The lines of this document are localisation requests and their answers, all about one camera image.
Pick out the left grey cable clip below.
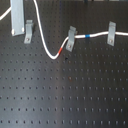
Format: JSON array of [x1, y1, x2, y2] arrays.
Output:
[[24, 20, 34, 44]]

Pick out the middle grey cable clip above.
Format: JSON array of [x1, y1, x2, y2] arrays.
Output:
[[66, 26, 77, 51]]

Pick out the grey cable clip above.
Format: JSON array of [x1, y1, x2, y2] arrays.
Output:
[[107, 21, 116, 46], [24, 20, 34, 44], [66, 26, 77, 51]]

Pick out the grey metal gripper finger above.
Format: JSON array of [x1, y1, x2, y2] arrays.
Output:
[[10, 0, 25, 36]]

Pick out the right grey cable clip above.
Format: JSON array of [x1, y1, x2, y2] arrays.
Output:
[[107, 21, 116, 46]]

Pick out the white cable with coloured marks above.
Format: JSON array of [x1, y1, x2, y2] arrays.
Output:
[[0, 0, 128, 60]]

